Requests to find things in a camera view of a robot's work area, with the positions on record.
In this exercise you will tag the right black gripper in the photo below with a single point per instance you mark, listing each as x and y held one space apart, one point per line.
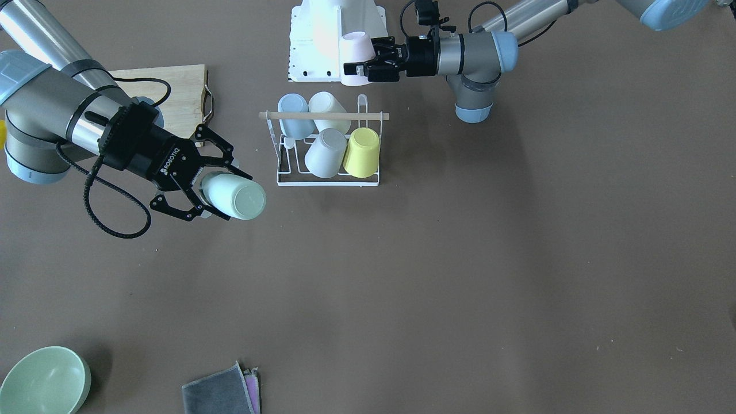
156 155

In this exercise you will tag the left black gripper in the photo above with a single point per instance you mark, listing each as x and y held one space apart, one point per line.
421 56

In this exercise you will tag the pink cup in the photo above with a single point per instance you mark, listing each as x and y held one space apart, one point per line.
354 47

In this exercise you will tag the green cup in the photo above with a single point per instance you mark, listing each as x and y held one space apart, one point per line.
235 196

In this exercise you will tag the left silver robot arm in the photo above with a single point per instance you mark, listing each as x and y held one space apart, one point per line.
472 63

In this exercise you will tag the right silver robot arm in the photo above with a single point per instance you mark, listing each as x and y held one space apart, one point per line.
61 105

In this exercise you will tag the white cup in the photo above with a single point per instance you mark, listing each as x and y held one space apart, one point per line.
325 102

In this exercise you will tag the yellow cup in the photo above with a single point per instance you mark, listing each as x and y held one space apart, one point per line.
362 154

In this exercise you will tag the grey cup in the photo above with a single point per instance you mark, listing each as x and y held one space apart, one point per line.
325 156

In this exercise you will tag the bamboo cutting board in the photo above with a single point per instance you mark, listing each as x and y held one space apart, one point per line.
184 108

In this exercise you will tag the grey folded cloth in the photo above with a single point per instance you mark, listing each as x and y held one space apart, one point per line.
234 390

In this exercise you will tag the green bowl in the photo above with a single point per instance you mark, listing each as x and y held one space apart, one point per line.
53 379

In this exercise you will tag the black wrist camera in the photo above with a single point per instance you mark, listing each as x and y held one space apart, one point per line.
428 14

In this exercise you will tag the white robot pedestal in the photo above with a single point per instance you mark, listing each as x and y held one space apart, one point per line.
317 27

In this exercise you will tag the white wire cup holder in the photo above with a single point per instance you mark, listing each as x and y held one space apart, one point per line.
292 130

